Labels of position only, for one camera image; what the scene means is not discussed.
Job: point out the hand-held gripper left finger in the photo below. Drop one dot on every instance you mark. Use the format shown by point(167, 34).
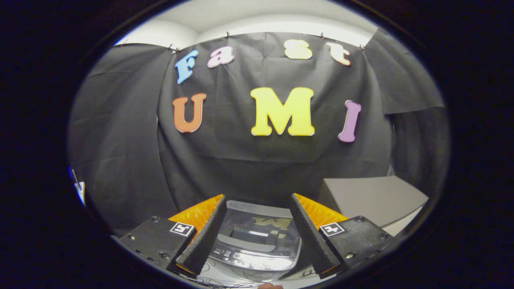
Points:
point(204, 239)

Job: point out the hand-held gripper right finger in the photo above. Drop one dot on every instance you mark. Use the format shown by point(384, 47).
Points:
point(311, 237)

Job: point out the grey washing machine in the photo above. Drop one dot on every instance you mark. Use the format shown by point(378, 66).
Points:
point(241, 261)

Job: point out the grey cabinet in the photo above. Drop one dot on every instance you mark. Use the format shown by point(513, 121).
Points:
point(373, 196)

